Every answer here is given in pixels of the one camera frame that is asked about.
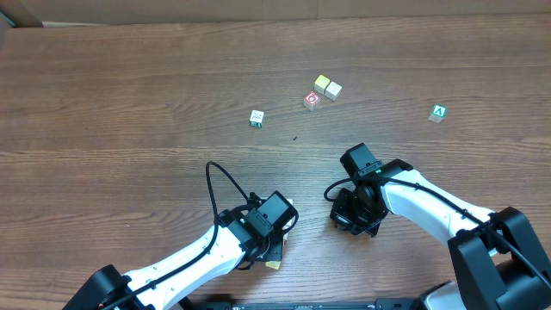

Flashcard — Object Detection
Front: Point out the plain wooden block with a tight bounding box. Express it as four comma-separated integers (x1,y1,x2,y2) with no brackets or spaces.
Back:
265,261,281,270

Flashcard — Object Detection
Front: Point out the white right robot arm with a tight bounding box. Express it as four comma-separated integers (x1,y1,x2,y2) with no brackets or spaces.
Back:
330,143,550,310

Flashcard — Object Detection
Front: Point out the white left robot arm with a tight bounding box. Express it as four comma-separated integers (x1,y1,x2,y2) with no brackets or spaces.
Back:
65,191,299,310

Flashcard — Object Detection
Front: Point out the red-topped wooden block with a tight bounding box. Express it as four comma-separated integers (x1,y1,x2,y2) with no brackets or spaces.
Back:
304,90,320,111

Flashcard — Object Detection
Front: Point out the yellow-sided wooden block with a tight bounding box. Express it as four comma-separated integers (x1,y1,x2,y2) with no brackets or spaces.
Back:
325,81,342,102

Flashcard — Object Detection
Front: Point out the green A wooden block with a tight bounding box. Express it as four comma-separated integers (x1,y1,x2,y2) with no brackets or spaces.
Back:
428,104,448,123

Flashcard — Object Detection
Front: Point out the green-sided wooden block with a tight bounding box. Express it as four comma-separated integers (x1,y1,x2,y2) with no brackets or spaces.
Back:
249,110,264,128

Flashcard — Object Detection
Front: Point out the yellow-topped wooden block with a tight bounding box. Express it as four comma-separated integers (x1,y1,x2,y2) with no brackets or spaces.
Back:
313,75,331,95

